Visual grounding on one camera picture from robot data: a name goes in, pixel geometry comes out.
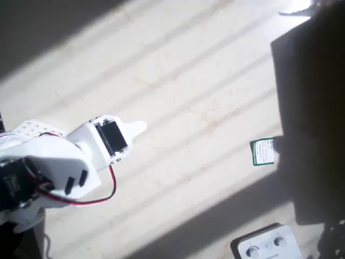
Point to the dark brown box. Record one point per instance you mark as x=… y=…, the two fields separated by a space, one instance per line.
x=310 y=108

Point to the white control box with knobs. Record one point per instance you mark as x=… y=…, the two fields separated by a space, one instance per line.
x=269 y=237

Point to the green bordered label card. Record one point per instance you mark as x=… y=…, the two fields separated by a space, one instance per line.
x=262 y=156

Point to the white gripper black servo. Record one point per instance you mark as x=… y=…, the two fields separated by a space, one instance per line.
x=112 y=138

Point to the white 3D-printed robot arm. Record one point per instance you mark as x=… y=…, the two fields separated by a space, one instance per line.
x=54 y=162

